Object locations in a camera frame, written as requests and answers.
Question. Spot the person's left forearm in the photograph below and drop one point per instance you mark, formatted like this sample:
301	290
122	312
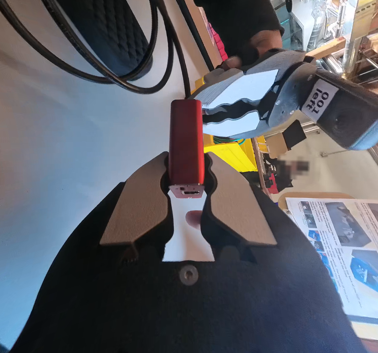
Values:
236	4

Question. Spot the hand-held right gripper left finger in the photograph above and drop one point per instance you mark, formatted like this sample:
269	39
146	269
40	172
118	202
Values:
138	205

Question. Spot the black padded wrist rest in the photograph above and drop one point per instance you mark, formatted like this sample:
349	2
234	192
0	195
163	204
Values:
103	19

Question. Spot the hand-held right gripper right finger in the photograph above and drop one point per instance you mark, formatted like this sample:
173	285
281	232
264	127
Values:
236	208

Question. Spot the yellow plastic bin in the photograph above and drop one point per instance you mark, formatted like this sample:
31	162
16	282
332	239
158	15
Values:
233	155

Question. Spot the red ethernet splitter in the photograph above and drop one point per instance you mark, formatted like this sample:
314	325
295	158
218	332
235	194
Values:
186	143

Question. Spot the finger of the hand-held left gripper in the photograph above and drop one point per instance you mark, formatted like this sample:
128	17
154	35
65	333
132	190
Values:
233	127
242	84

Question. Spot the person's left hand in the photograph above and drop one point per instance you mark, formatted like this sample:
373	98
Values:
265	41

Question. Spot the black cardboard sign stand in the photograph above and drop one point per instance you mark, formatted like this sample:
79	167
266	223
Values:
291	136

